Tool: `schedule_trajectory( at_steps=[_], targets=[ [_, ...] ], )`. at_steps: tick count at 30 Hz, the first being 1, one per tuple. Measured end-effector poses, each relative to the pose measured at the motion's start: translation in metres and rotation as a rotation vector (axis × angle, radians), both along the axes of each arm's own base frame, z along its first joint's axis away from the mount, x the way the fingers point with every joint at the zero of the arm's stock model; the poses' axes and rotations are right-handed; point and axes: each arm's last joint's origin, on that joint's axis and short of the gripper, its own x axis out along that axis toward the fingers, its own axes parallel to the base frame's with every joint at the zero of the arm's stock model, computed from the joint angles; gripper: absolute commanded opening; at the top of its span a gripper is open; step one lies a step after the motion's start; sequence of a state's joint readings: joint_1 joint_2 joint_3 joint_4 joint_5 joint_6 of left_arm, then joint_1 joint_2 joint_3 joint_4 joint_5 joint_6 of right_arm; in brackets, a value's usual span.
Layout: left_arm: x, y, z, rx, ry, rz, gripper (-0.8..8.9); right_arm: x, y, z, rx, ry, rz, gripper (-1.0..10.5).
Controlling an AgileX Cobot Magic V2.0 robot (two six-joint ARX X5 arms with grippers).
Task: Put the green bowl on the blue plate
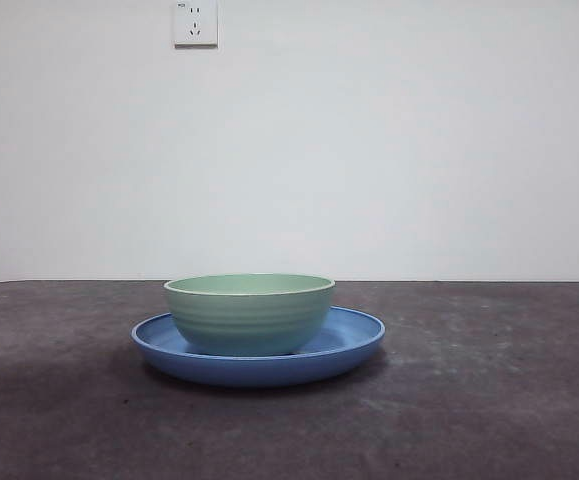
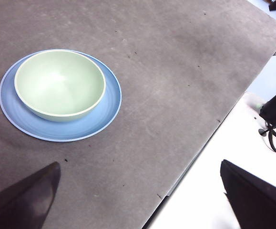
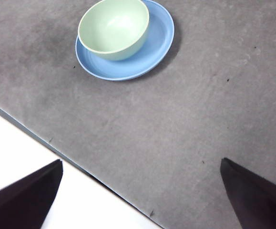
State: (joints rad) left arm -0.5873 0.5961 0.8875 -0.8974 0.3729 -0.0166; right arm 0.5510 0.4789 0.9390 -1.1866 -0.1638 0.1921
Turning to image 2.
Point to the green bowl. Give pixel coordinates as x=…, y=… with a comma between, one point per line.
x=59, y=83

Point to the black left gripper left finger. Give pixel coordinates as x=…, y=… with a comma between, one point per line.
x=21, y=205

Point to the blue plate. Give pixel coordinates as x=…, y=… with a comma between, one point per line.
x=56, y=131

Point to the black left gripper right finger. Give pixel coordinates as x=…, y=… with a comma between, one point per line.
x=261, y=205

